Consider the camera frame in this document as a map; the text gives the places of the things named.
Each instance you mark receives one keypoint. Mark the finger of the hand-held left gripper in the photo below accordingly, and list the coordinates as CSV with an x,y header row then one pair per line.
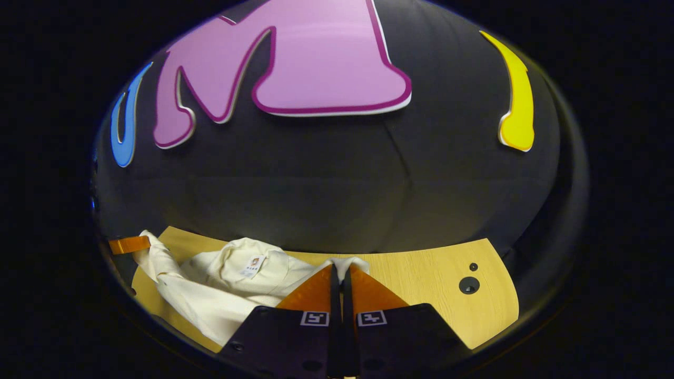
x,y
129,245

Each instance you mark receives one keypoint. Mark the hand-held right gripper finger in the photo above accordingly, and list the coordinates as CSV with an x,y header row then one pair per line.
x,y
335,300
347,300

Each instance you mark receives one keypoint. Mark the cream button shirt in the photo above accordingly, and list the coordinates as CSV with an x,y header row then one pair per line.
x,y
210,295

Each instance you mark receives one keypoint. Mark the black backdrop cloth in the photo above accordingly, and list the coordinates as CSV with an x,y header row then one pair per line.
x,y
342,173

